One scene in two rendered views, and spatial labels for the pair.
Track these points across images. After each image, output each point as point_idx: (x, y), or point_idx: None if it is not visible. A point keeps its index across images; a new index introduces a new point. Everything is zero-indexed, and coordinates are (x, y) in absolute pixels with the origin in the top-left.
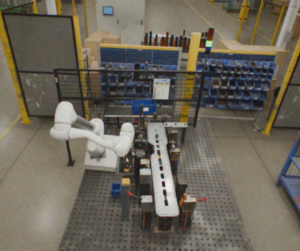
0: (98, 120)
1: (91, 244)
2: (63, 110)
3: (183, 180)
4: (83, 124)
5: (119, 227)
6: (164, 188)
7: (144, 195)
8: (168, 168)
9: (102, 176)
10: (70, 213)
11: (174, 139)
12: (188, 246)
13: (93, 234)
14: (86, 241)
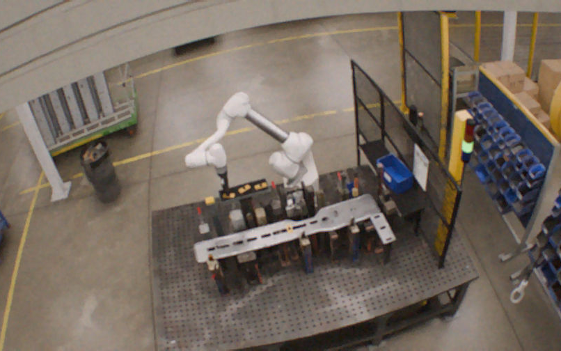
0: (301, 137)
1: (189, 223)
2: (230, 99)
3: (245, 258)
4: (260, 127)
5: None
6: (230, 244)
7: (207, 225)
8: (269, 243)
9: None
10: (217, 197)
11: (351, 239)
12: (200, 296)
13: (199, 221)
14: (191, 219)
